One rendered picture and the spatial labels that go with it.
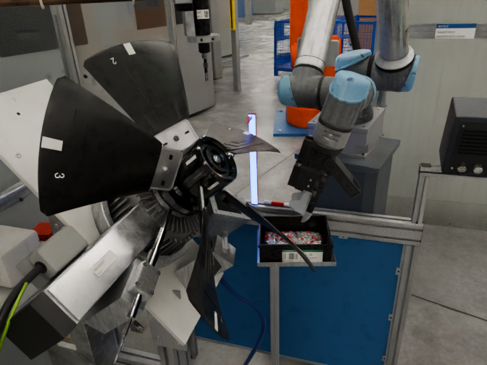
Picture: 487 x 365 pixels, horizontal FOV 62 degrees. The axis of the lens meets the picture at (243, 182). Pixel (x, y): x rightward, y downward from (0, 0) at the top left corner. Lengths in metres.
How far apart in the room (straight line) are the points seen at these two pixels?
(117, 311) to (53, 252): 0.15
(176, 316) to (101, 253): 0.29
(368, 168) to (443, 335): 1.14
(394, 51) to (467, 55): 1.41
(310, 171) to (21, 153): 0.62
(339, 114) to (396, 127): 1.94
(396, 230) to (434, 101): 1.47
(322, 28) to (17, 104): 0.73
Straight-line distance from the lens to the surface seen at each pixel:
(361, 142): 1.44
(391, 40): 1.30
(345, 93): 0.84
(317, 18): 1.06
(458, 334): 2.33
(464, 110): 1.23
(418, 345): 2.21
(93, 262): 0.77
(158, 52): 1.03
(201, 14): 0.90
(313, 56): 1.01
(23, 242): 1.24
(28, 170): 0.96
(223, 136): 1.13
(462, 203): 3.02
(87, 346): 1.17
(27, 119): 1.04
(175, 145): 0.93
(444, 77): 2.72
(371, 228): 1.39
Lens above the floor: 1.56
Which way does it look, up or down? 26 degrees down
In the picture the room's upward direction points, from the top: 3 degrees counter-clockwise
